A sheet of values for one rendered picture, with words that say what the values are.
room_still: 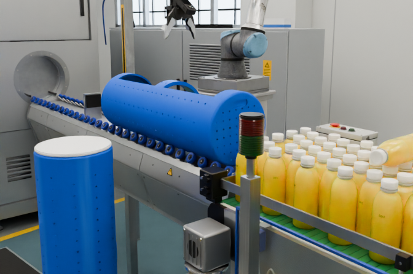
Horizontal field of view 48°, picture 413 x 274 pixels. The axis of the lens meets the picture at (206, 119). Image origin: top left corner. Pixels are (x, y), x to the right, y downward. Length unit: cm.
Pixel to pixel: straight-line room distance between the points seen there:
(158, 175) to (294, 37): 179
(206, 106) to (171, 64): 251
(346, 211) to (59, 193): 97
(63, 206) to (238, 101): 73
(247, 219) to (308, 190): 23
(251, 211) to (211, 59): 272
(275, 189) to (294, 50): 211
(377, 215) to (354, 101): 339
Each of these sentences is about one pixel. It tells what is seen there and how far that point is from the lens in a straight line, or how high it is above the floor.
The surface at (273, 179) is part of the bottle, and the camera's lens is 142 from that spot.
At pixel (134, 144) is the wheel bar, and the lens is 219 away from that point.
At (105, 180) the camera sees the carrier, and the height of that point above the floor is 92.
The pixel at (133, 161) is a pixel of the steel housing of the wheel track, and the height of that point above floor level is 86.
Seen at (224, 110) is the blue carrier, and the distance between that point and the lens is 167.
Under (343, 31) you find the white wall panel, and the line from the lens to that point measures 457.
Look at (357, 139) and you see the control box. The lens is 169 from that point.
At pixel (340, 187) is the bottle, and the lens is 127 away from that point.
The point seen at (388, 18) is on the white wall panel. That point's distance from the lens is 440.
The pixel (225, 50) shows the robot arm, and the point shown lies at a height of 135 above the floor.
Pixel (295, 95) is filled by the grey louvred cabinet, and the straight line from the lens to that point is 351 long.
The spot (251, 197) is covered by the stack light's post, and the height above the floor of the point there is 105.
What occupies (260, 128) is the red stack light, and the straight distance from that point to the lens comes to 113.
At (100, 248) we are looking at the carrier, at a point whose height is 66.
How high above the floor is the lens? 147
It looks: 11 degrees down
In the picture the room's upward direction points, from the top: straight up
